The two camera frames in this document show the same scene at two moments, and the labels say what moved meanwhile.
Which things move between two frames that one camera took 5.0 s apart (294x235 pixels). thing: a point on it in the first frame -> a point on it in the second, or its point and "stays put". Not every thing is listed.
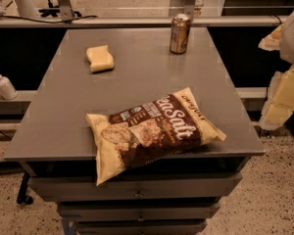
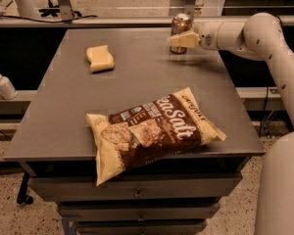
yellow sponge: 100,59 stays put
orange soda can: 180,26 stays put
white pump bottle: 4,85 stays put
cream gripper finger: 285,94 -> 207,36
